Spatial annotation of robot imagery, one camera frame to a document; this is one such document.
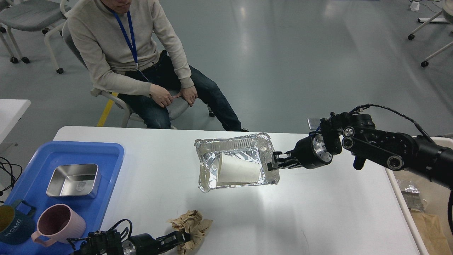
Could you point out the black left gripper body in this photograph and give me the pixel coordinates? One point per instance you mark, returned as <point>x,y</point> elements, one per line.
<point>142,244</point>

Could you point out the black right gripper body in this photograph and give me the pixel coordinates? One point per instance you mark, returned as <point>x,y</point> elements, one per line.
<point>312,153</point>

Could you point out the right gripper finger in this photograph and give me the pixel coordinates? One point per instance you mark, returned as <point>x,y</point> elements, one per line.
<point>280,160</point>

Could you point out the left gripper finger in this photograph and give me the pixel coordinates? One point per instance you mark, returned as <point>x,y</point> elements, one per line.
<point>172,240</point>

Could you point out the brown paper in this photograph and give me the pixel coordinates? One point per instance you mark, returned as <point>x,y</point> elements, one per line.
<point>193,223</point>

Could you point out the aluminium foil tray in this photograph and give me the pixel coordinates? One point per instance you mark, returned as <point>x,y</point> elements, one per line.
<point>254,148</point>

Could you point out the cream paper cup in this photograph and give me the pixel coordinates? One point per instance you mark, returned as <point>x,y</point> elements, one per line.
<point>235,170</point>

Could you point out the pink mug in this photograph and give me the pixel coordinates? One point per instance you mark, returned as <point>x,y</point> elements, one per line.
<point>58,223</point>

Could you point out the square steel tin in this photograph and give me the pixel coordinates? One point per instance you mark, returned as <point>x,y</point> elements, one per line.
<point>76,180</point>

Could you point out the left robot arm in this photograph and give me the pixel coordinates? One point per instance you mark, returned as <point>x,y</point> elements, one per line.
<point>119,241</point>

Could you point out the left floor socket plate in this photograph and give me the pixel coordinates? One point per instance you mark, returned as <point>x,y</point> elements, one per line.
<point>313,123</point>

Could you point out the grey office chair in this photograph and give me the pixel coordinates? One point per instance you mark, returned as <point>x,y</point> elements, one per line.
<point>176,109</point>

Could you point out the blue plastic tray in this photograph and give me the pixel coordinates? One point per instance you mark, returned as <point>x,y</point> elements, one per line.
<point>32,185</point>

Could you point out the dark blue home mug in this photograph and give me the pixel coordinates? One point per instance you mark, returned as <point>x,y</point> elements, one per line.
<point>16,227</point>

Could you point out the beige plastic bin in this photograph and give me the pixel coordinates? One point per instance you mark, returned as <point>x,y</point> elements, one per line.
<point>406,175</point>

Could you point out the foil and paper trash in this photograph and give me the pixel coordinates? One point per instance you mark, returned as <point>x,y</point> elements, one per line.
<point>428,206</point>

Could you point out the seated person beige sweater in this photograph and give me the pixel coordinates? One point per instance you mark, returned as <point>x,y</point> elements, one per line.
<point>130,47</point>

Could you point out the white side table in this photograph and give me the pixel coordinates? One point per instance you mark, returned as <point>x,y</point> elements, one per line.
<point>10,113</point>

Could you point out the grey chair top left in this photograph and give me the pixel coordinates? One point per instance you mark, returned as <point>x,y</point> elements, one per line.
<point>36,15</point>

